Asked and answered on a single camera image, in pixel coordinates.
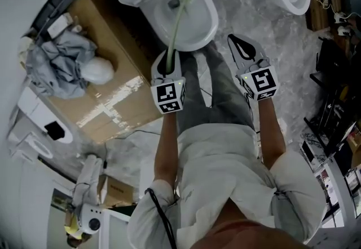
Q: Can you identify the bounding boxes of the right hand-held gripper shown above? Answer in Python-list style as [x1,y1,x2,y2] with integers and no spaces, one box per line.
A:
[227,34,280,101]

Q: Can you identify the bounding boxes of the grey crumpled cloth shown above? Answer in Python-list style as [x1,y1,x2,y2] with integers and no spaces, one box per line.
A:
[26,30,99,100]

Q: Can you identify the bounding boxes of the white toilet with black panel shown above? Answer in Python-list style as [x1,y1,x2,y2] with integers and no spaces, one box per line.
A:
[16,86,74,145]

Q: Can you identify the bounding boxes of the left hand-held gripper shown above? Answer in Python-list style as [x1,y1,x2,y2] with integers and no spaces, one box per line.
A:
[150,50,188,115]

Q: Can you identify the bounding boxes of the black flat panel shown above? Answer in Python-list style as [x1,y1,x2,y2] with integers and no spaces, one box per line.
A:
[30,0,82,37]

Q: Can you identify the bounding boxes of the small cardboard box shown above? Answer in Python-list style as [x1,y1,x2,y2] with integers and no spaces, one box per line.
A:
[96,174,135,210]

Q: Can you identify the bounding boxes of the thick black cable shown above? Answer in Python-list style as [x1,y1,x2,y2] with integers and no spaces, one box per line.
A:
[144,187,178,249]

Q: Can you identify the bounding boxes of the person's white shirt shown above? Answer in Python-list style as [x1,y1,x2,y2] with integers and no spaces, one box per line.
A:
[127,124,327,249]

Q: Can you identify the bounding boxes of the person's right forearm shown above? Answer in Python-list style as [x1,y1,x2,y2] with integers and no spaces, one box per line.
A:
[254,97,288,170]

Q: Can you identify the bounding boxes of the person's grey trousers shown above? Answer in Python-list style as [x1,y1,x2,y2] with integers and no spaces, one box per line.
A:
[175,44,257,138]

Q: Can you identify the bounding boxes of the black shelf rack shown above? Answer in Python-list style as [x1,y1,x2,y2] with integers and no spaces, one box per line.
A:
[302,35,361,159]

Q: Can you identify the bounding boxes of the white camera headset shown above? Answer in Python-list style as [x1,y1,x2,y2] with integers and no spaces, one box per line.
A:
[80,203,103,235]

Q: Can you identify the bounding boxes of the person's face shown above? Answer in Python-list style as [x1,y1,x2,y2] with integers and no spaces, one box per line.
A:
[194,221,308,249]

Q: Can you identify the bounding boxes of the large cardboard box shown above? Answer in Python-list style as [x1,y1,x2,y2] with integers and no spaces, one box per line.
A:
[29,0,165,145]

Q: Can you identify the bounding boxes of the white helmet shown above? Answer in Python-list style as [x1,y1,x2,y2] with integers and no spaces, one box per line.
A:
[81,57,115,85]

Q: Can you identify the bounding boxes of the white toilet with raised lid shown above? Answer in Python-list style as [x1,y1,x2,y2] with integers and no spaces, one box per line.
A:
[95,0,219,52]

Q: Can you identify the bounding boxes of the small white box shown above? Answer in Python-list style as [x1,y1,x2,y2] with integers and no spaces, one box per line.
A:
[46,12,74,38]

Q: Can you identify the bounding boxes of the person's left forearm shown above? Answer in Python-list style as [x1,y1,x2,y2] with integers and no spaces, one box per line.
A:
[153,112,182,187]

